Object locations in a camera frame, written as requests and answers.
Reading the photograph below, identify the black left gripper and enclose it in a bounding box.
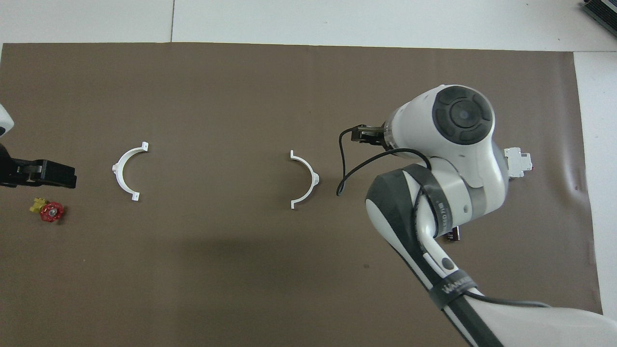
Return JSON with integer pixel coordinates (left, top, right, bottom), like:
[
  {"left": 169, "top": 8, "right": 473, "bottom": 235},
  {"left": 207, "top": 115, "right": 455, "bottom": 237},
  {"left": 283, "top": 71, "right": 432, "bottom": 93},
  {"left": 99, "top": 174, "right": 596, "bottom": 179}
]
[{"left": 0, "top": 145, "right": 78, "bottom": 189}]

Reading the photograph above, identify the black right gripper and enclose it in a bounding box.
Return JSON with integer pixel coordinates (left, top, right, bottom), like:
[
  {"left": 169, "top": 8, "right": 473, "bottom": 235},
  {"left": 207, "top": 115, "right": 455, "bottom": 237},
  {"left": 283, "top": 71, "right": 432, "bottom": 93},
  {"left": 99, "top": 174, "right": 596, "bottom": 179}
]
[{"left": 351, "top": 124, "right": 389, "bottom": 147}]

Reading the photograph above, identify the white half pipe clamp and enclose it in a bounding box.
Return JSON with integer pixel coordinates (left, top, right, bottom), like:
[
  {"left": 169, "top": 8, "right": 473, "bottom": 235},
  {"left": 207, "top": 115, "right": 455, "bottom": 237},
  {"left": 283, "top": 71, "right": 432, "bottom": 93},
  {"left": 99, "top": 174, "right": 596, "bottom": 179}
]
[
  {"left": 290, "top": 150, "right": 320, "bottom": 210},
  {"left": 112, "top": 142, "right": 149, "bottom": 201}
]

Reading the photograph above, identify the white circuit breaker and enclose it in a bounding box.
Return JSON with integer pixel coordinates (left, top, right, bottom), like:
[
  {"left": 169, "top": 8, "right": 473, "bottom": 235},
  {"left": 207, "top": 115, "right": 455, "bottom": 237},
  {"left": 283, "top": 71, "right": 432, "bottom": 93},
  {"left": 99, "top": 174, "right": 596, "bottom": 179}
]
[{"left": 504, "top": 147, "right": 533, "bottom": 180}]

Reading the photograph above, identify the brown paper mat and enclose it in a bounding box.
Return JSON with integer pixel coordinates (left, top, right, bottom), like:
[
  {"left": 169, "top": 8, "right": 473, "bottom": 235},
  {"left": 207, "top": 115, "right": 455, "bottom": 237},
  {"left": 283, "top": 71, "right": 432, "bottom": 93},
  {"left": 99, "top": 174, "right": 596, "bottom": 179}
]
[{"left": 0, "top": 42, "right": 606, "bottom": 347}]

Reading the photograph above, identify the dark ribbed device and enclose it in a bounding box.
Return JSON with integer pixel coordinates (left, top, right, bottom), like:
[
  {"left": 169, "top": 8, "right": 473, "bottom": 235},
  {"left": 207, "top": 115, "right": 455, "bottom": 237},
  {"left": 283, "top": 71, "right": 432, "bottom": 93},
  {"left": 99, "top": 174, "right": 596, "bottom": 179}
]
[{"left": 581, "top": 0, "right": 617, "bottom": 25}]

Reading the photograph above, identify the red handle brass valve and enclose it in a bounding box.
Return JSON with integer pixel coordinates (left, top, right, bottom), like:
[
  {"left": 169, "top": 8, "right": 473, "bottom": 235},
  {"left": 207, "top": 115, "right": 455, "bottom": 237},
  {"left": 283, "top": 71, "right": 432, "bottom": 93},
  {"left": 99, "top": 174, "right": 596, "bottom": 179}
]
[{"left": 30, "top": 197, "right": 66, "bottom": 223}]

